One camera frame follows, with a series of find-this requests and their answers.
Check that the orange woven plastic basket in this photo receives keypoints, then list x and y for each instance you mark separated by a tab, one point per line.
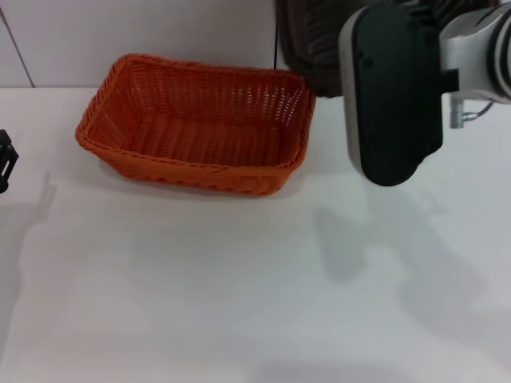
191	135

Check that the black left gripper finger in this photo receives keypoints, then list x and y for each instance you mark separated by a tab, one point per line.
5	163

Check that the silver and black right robot arm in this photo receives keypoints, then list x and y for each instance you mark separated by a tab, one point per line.
395	99

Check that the dark brown woven basket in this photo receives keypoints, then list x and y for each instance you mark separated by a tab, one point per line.
311	40

